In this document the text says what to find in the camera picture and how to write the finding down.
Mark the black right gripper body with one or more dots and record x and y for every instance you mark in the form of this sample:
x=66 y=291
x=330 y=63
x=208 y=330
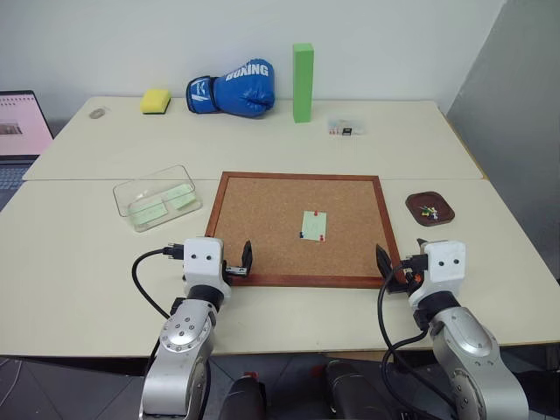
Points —
x=400 y=283

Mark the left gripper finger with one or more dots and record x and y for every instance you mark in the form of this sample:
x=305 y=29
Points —
x=247 y=256

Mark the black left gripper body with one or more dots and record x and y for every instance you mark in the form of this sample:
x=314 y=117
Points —
x=236 y=271

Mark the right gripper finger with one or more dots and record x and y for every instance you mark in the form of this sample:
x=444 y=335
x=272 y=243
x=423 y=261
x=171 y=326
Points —
x=422 y=242
x=385 y=262

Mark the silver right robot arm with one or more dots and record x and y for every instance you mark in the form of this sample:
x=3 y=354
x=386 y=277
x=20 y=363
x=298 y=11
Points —
x=472 y=359

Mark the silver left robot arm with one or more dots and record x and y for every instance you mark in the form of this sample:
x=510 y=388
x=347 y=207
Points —
x=184 y=345

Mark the wood framed cork board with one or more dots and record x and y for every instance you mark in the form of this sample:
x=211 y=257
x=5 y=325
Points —
x=262 y=227

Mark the pinned green paper note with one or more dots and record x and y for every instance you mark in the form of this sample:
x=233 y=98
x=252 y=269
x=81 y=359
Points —
x=313 y=226

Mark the brown oval tray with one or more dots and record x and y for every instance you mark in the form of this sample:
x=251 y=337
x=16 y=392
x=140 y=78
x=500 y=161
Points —
x=415 y=214

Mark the dark rounded shape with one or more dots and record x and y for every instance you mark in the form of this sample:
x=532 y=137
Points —
x=354 y=394
x=245 y=400

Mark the clear plastic box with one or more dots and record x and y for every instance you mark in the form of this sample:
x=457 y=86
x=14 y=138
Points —
x=131 y=194

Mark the small clear box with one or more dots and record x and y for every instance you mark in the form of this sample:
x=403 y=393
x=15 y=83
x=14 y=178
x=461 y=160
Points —
x=346 y=126

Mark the grey partition panel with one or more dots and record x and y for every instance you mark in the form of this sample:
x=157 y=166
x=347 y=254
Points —
x=512 y=131

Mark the blue boxing glove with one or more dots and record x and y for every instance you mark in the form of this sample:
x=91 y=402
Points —
x=236 y=92

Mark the yellow sponge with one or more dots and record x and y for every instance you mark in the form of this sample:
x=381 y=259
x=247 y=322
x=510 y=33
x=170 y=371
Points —
x=154 y=100

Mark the tall green block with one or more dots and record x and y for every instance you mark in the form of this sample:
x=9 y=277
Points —
x=303 y=83

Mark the small grey oval object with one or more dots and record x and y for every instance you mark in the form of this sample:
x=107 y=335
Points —
x=97 y=113

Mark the open laptop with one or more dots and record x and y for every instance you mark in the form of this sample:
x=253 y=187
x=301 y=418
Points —
x=19 y=131

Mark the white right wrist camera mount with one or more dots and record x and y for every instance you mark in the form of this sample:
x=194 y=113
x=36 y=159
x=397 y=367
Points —
x=444 y=267

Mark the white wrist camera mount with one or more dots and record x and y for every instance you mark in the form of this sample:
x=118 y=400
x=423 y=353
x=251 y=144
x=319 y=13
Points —
x=444 y=267
x=202 y=262

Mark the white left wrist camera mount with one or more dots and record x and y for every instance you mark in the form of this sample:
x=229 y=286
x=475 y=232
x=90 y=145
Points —
x=202 y=262

